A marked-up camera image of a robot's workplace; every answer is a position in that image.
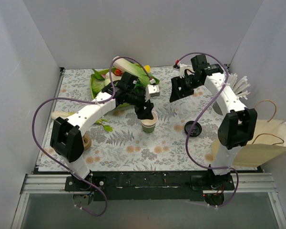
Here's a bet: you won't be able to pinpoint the green paper coffee cup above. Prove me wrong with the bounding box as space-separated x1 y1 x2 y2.
141 119 157 134

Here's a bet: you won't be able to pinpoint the black plastic cup lid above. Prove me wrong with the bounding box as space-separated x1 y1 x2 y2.
184 121 202 137

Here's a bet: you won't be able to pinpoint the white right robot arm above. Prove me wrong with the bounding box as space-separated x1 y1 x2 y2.
170 52 257 190

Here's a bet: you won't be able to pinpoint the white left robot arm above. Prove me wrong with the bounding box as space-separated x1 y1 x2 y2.
50 73 160 191

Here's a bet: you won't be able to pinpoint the napa cabbage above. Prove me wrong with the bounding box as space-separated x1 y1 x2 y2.
113 58 150 88

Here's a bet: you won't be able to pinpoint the floral table mat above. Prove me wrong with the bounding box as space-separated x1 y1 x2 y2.
38 66 258 172

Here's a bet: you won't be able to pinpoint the yellow pepper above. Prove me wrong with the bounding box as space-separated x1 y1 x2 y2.
144 65 151 73

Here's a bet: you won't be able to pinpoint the white bok choy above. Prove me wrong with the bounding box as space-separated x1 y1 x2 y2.
104 72 120 86

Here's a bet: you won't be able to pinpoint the red orange pepper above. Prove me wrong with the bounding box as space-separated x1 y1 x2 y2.
114 69 123 76

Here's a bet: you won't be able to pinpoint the white wrapped straws bundle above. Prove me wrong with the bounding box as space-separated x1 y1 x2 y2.
227 73 251 100

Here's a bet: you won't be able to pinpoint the green vegetable tray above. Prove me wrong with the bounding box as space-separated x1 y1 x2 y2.
90 63 160 99

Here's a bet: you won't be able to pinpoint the brown cardboard cup carrier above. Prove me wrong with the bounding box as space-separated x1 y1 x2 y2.
82 132 92 151

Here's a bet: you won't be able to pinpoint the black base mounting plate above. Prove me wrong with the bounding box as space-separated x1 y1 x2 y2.
64 171 236 201

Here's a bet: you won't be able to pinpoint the green celery stalks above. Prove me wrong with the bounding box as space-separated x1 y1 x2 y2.
51 111 113 132

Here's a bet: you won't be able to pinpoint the brown paper bag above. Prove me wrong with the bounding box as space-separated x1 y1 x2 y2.
211 99 286 167

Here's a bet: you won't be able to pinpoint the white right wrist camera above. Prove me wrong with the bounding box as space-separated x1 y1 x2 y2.
173 62 189 78

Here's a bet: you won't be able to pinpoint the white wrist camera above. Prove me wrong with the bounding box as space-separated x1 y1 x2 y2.
173 62 189 78
145 84 160 101

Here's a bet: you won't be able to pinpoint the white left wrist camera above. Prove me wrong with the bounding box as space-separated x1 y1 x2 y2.
145 84 160 101

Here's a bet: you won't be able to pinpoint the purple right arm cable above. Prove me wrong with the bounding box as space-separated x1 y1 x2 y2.
175 52 240 208

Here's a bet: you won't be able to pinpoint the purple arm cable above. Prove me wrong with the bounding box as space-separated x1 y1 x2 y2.
32 56 155 217
175 52 240 208

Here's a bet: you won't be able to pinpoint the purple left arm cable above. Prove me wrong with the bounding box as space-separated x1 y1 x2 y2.
32 56 155 217

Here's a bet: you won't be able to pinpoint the aluminium frame rail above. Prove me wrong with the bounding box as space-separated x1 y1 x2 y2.
21 173 277 194

